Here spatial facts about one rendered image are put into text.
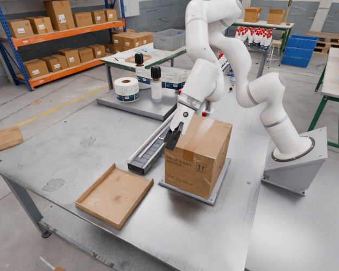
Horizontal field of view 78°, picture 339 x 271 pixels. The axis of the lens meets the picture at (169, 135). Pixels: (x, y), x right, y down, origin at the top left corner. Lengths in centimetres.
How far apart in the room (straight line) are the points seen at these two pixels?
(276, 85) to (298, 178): 47
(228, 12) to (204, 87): 43
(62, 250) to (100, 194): 97
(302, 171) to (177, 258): 71
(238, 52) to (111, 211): 95
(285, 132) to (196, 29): 66
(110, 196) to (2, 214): 154
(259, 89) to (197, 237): 73
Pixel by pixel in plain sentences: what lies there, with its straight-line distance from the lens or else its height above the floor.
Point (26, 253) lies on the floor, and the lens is 218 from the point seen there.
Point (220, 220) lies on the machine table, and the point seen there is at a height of 83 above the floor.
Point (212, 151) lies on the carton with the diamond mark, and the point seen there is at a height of 112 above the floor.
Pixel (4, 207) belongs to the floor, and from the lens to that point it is 260.
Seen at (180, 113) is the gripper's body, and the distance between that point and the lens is 72.
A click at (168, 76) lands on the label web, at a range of 193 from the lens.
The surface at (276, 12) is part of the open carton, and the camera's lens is 692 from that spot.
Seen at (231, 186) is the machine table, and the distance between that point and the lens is 120.
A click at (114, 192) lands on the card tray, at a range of 115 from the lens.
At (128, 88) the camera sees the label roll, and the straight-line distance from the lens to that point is 180.
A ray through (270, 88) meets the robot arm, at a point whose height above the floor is 131.
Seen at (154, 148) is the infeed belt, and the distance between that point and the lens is 130.
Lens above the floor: 171
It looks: 36 degrees down
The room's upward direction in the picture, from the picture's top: straight up
